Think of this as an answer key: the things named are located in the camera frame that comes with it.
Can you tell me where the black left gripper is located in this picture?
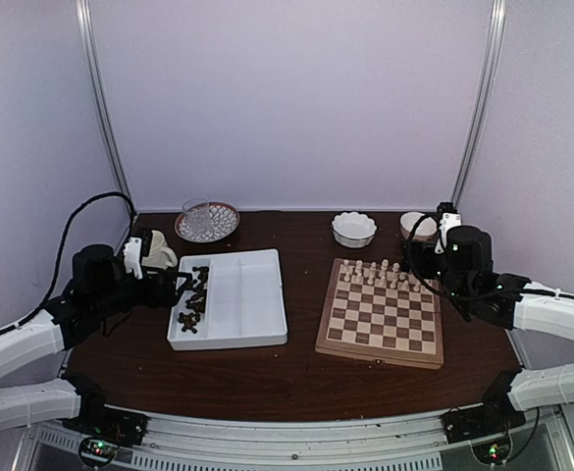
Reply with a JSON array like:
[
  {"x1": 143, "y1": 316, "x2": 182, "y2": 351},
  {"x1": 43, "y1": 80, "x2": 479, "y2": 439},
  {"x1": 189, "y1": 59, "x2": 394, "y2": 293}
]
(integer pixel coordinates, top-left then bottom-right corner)
[{"x1": 92, "y1": 265, "x2": 192, "y2": 320}]

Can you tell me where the white plastic compartment tray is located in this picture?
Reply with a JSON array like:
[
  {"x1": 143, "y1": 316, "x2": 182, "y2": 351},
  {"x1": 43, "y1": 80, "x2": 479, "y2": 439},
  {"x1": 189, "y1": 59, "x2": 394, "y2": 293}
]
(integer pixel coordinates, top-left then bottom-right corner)
[{"x1": 167, "y1": 248, "x2": 288, "y2": 351}]

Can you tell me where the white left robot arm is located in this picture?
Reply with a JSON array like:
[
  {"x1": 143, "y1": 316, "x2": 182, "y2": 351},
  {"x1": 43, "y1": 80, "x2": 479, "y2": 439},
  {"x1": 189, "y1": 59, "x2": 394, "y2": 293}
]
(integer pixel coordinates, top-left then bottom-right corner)
[{"x1": 0, "y1": 238, "x2": 197, "y2": 436}]

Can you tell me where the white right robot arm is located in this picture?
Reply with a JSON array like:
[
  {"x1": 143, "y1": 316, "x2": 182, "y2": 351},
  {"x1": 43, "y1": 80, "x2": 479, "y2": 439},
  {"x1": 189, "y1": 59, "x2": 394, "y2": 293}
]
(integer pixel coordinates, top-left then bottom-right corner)
[{"x1": 403, "y1": 225, "x2": 574, "y2": 434}]

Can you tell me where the white king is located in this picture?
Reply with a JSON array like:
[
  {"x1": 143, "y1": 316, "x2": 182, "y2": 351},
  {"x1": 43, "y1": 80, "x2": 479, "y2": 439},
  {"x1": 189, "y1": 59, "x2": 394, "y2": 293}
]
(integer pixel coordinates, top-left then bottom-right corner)
[{"x1": 391, "y1": 262, "x2": 399, "y2": 281}]

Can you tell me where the cream round bowl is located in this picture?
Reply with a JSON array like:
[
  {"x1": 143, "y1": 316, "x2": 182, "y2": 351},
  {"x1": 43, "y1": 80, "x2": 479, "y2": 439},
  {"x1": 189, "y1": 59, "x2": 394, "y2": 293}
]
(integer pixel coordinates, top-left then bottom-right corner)
[{"x1": 399, "y1": 211, "x2": 438, "y2": 241}]

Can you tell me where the white queen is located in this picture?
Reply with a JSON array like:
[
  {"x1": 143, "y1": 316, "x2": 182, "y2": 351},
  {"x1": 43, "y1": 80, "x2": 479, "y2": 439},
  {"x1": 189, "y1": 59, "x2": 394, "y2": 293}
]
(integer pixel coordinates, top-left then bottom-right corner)
[{"x1": 380, "y1": 259, "x2": 389, "y2": 279}]

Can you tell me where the cream ribbed mug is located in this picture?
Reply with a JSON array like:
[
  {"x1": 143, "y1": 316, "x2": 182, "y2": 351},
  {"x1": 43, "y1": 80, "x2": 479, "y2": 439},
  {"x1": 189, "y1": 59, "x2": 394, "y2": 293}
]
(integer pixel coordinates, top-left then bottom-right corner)
[{"x1": 142, "y1": 230, "x2": 178, "y2": 270}]

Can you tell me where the white scalloped bowl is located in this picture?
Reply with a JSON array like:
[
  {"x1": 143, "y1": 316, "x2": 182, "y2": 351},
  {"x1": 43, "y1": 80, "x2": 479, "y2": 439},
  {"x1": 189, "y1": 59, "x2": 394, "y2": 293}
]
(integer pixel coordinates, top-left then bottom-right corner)
[{"x1": 331, "y1": 212, "x2": 377, "y2": 249}]

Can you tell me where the wooden chessboard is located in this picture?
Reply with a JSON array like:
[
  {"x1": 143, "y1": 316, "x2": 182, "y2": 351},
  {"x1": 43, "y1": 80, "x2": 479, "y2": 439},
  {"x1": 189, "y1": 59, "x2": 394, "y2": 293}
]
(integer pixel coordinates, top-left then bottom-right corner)
[{"x1": 315, "y1": 258, "x2": 444, "y2": 370}]

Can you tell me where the clear drinking glass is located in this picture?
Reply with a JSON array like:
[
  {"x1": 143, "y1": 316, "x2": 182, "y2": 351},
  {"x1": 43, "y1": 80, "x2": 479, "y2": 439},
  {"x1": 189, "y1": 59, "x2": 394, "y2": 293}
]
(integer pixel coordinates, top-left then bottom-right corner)
[{"x1": 183, "y1": 197, "x2": 210, "y2": 233}]

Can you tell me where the patterned ceramic plate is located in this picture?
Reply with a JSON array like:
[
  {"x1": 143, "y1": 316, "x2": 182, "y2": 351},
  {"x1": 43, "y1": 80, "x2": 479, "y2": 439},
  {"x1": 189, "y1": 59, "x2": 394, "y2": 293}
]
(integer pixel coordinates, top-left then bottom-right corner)
[{"x1": 174, "y1": 202, "x2": 240, "y2": 243}]

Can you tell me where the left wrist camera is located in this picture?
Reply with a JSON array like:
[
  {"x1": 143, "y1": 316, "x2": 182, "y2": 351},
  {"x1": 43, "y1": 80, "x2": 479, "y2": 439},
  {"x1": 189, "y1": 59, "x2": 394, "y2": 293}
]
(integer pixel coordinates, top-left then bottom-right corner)
[{"x1": 123, "y1": 236, "x2": 143, "y2": 280}]

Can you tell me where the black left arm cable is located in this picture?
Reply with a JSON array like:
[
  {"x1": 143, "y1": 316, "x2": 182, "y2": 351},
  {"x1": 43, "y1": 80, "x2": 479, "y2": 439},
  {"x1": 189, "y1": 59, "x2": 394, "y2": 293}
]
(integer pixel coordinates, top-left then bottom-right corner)
[{"x1": 14, "y1": 191, "x2": 138, "y2": 330}]

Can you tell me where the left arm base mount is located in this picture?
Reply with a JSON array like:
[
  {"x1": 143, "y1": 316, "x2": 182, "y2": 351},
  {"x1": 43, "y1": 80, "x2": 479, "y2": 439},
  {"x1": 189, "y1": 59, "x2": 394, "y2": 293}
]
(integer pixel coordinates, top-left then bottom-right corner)
[{"x1": 61, "y1": 374, "x2": 148, "y2": 447}]

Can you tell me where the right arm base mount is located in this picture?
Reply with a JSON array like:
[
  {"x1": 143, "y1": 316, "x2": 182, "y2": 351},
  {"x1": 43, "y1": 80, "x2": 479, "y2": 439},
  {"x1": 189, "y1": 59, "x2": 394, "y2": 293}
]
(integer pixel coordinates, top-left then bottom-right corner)
[{"x1": 441, "y1": 392, "x2": 526, "y2": 444}]

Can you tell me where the aluminium front rail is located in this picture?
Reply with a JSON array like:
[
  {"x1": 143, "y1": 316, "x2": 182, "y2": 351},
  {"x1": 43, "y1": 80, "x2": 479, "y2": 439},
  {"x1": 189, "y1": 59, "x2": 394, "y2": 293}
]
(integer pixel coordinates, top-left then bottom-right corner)
[{"x1": 14, "y1": 406, "x2": 574, "y2": 471}]

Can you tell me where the right aluminium frame post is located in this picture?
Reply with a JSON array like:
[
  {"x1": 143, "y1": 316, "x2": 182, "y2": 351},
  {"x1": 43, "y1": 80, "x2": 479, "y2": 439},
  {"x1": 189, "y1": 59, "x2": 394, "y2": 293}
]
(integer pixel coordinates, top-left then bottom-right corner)
[{"x1": 451, "y1": 0, "x2": 507, "y2": 207}]

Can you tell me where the aluminium frame post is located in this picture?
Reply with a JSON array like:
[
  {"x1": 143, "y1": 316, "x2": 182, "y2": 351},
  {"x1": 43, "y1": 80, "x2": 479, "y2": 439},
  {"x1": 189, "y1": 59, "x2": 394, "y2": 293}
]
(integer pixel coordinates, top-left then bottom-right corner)
[
  {"x1": 75, "y1": 0, "x2": 131, "y2": 198},
  {"x1": 451, "y1": 0, "x2": 507, "y2": 207}
]

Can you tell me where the left aluminium frame post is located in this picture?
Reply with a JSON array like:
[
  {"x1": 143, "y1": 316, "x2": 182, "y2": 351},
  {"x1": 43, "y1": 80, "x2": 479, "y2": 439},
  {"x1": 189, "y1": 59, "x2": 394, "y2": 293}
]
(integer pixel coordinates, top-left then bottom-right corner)
[{"x1": 75, "y1": 0, "x2": 131, "y2": 198}]

